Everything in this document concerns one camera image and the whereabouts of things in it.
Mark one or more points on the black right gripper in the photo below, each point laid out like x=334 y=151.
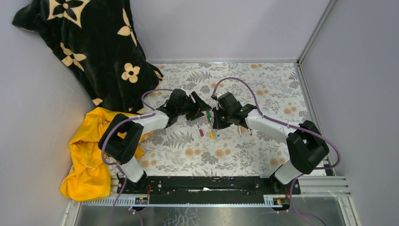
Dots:
x=218 y=125

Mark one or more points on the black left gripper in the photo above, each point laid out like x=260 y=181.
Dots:
x=198 y=103

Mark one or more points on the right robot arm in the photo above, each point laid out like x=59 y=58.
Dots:
x=305 y=147

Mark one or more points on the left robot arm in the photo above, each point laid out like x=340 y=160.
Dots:
x=120 y=140

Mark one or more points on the floral tablecloth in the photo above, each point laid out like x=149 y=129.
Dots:
x=181 y=151

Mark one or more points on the black floral blanket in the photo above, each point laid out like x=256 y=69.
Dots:
x=96 y=40

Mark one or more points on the yellow cloth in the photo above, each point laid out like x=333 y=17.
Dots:
x=89 y=178

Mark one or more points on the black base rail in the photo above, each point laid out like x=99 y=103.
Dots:
x=208 y=190

